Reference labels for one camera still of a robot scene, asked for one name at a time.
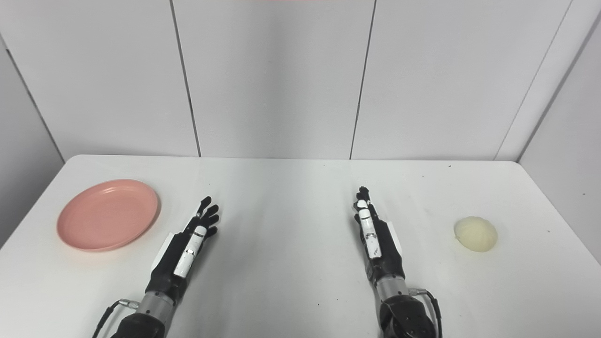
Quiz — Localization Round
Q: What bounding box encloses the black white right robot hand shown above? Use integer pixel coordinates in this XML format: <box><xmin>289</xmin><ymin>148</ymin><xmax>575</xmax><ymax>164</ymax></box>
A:
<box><xmin>353</xmin><ymin>186</ymin><xmax>405</xmax><ymax>284</ymax></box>

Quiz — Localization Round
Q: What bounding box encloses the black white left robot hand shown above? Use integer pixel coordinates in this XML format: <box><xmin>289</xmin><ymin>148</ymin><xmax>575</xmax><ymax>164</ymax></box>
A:
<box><xmin>146</xmin><ymin>196</ymin><xmax>220</xmax><ymax>306</ymax></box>

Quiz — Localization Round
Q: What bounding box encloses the pink plastic plate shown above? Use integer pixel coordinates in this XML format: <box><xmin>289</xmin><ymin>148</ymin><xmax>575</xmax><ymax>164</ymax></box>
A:
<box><xmin>56</xmin><ymin>179</ymin><xmax>160</xmax><ymax>253</ymax></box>

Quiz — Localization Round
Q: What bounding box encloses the white steamed bun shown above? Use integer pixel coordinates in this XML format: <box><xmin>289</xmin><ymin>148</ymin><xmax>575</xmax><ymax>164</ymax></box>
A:
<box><xmin>454</xmin><ymin>216</ymin><xmax>498</xmax><ymax>253</ymax></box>

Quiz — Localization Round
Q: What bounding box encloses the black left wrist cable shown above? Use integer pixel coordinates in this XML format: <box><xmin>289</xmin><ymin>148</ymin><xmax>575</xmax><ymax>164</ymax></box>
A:
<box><xmin>92</xmin><ymin>299</ymin><xmax>140</xmax><ymax>338</ymax></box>

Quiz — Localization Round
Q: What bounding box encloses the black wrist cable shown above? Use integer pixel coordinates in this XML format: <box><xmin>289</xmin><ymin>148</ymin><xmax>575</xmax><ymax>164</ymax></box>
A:
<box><xmin>408</xmin><ymin>288</ymin><xmax>443</xmax><ymax>338</ymax></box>
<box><xmin>92</xmin><ymin>299</ymin><xmax>140</xmax><ymax>338</ymax></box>

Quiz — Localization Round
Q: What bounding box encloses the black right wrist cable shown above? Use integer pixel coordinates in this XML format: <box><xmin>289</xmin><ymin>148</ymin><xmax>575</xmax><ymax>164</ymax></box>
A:
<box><xmin>408</xmin><ymin>288</ymin><xmax>443</xmax><ymax>338</ymax></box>

